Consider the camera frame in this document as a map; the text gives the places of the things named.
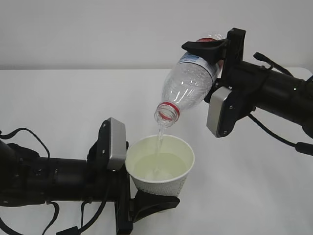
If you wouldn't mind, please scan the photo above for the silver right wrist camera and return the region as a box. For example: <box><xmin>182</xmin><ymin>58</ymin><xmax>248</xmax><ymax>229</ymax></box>
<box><xmin>206</xmin><ymin>87</ymin><xmax>255</xmax><ymax>138</ymax></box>

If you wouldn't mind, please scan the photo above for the clear water bottle red label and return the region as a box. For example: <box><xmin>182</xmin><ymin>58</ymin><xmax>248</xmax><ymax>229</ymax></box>
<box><xmin>154</xmin><ymin>31</ymin><xmax>227</xmax><ymax>129</ymax></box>

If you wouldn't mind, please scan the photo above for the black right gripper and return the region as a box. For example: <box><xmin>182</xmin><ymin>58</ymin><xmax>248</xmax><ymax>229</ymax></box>
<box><xmin>181</xmin><ymin>28</ymin><xmax>265</xmax><ymax>103</ymax></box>

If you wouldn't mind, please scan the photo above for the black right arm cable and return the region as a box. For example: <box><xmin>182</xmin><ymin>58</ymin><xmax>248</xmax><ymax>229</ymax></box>
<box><xmin>248</xmin><ymin>51</ymin><xmax>313</xmax><ymax>157</ymax></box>

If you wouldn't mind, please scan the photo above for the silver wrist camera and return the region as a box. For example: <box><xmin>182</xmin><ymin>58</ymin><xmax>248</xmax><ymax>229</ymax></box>
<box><xmin>206</xmin><ymin>87</ymin><xmax>255</xmax><ymax>138</ymax></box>
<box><xmin>87</xmin><ymin>117</ymin><xmax>127</xmax><ymax>172</ymax></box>

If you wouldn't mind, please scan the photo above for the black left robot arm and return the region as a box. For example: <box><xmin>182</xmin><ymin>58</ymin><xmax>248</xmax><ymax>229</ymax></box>
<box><xmin>0</xmin><ymin>143</ymin><xmax>180</xmax><ymax>235</ymax></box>

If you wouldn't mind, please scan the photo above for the white paper cup green logo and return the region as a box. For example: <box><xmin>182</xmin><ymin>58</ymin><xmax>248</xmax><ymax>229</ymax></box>
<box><xmin>125</xmin><ymin>135</ymin><xmax>195</xmax><ymax>197</ymax></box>

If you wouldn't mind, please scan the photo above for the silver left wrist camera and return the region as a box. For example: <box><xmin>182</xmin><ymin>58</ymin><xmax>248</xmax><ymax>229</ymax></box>
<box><xmin>87</xmin><ymin>117</ymin><xmax>127</xmax><ymax>172</ymax></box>

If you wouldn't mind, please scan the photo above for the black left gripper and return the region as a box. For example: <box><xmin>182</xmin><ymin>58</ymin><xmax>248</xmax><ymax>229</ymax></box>
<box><xmin>83</xmin><ymin>168</ymin><xmax>180</xmax><ymax>235</ymax></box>

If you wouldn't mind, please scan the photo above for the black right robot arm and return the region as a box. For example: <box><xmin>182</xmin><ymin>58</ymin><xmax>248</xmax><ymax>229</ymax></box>
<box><xmin>181</xmin><ymin>28</ymin><xmax>313</xmax><ymax>138</ymax></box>

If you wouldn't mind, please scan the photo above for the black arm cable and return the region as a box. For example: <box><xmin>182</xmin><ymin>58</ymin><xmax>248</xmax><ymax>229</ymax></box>
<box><xmin>0</xmin><ymin>127</ymin><xmax>108</xmax><ymax>235</ymax></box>
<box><xmin>248</xmin><ymin>51</ymin><xmax>313</xmax><ymax>157</ymax></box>

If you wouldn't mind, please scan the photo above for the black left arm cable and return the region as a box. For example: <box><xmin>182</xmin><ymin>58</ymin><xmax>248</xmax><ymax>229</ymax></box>
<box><xmin>0</xmin><ymin>127</ymin><xmax>108</xmax><ymax>235</ymax></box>

